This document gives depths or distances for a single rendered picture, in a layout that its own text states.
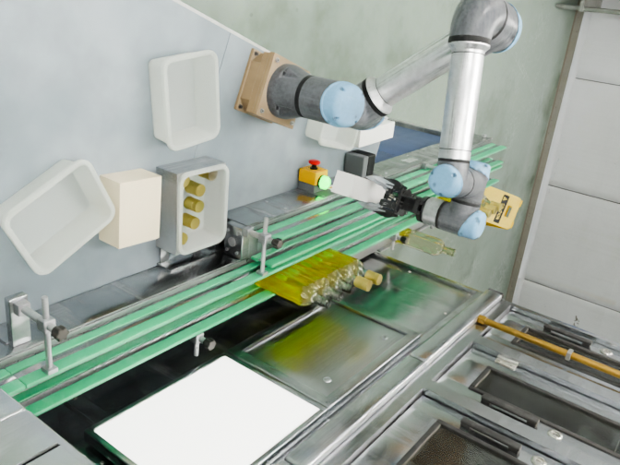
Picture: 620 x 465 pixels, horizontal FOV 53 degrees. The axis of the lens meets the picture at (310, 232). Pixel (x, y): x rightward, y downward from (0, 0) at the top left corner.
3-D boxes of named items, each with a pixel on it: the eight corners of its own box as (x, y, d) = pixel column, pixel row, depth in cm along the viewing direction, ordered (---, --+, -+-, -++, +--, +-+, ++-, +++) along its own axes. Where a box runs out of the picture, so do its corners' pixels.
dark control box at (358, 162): (342, 172, 231) (361, 178, 226) (344, 151, 228) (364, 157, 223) (354, 169, 237) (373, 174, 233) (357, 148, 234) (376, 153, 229)
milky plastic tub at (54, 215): (-25, 208, 125) (-2, 221, 121) (63, 145, 137) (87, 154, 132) (18, 267, 137) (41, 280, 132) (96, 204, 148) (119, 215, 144)
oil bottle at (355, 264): (298, 260, 201) (354, 283, 189) (300, 244, 198) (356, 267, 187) (309, 256, 205) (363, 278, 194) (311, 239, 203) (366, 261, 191)
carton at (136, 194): (99, 239, 151) (118, 249, 147) (99, 174, 145) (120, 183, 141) (139, 229, 160) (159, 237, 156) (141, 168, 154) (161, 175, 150)
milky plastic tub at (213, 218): (156, 247, 166) (178, 257, 161) (156, 166, 157) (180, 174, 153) (204, 231, 179) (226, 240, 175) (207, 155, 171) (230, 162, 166)
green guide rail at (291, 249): (250, 258, 179) (271, 268, 175) (250, 256, 179) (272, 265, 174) (487, 159, 312) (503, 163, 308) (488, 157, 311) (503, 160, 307)
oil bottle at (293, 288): (249, 283, 183) (307, 310, 172) (251, 266, 181) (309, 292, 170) (262, 277, 187) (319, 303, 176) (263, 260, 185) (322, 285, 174)
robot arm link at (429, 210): (450, 202, 167) (441, 232, 167) (435, 197, 169) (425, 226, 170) (441, 198, 160) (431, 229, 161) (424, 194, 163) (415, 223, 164)
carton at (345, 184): (337, 170, 170) (355, 175, 167) (376, 183, 191) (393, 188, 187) (330, 191, 171) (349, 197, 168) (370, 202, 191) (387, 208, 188)
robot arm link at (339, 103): (304, 71, 164) (345, 80, 157) (332, 79, 175) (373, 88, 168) (293, 116, 167) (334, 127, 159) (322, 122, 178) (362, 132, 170)
